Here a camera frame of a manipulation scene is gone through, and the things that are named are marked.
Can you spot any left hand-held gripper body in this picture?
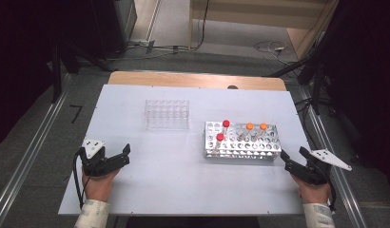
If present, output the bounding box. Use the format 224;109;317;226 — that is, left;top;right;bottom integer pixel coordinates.
75;138;117;178

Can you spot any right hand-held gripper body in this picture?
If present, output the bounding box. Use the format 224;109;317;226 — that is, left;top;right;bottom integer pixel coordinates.
292;148;353;186

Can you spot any metal tube rack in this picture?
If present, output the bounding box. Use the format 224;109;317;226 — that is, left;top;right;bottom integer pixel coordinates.
203;120;283;162

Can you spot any orange-capped test tube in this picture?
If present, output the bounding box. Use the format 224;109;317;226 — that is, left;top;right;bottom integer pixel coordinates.
240;122;255;142
253;122;268;142

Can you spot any clear acrylic tube rack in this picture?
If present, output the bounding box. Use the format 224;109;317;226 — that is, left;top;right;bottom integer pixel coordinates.
144;99;190;130

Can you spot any red-capped test tube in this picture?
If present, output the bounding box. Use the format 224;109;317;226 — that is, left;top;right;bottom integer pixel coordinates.
214;132;225;150
221;119;231;138

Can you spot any person's right hand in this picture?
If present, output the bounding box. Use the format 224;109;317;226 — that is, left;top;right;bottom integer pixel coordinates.
290;174;333;206

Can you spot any person's left hand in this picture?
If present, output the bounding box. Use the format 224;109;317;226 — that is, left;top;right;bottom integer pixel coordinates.
82;168;122;202

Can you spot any black metal stand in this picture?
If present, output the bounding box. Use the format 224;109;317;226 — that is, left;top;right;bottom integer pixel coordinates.
267;47;331;116
49;41;115;105

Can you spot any wooden table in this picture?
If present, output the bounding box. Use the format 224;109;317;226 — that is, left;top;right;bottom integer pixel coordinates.
107;70;288;92

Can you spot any dark curtain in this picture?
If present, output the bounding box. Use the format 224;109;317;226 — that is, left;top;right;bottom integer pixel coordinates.
322;0;390;191
0;0;96;148

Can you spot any dark cabinet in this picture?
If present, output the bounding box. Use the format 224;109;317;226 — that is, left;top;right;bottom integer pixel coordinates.
89;0;138;61

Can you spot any beige wooden shelf unit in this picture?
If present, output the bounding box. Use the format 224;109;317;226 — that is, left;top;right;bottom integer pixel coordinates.
188;0;340;61

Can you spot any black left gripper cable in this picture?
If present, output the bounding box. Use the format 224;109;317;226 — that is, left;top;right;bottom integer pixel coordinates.
71;147;87;211

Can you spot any metal floor rail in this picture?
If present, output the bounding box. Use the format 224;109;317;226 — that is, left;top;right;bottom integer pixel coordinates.
297;85;370;228
0;73;73;228

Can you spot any black floor cable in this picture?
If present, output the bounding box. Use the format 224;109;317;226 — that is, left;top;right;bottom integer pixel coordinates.
295;97;329;153

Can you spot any grey floor cable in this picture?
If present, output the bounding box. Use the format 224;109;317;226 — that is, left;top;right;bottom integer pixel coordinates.
107;44;191;62

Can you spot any white coiled cable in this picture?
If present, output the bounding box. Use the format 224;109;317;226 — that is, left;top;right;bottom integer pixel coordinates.
253;40;294;66

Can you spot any black hanging cable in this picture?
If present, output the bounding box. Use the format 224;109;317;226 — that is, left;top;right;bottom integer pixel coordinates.
189;0;211;51

